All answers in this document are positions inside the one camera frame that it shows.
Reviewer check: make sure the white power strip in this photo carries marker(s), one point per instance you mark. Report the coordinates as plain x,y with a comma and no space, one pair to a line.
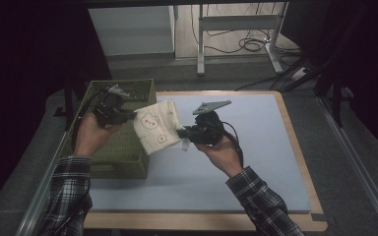
298,73

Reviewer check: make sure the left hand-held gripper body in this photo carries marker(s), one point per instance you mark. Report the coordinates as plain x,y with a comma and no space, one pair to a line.
110,108

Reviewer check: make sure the white cabinet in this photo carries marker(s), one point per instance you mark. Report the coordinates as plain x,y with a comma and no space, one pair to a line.
131,29

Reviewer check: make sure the black metal stand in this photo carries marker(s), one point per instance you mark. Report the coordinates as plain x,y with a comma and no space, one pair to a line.
68,101
336,98

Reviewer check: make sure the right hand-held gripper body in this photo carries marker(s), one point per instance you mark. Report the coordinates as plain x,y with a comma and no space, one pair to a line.
208,129

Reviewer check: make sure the aluminium rail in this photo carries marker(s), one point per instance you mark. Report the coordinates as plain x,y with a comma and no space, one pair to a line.
357,164
34,206

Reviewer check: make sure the pale blue table mat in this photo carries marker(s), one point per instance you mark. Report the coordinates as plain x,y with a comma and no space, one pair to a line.
262,147

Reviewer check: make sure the green woven basket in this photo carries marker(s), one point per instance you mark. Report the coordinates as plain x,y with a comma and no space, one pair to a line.
124,154

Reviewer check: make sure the cream cloth with bear print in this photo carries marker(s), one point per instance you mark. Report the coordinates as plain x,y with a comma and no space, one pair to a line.
156,128

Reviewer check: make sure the person's right hand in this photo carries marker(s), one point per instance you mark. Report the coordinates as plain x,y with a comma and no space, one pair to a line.
224,155

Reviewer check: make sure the person's left hand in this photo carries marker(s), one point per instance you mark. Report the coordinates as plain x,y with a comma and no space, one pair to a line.
90,136

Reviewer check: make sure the white metal desk frame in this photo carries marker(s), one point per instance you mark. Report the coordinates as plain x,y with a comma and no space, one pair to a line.
236,22

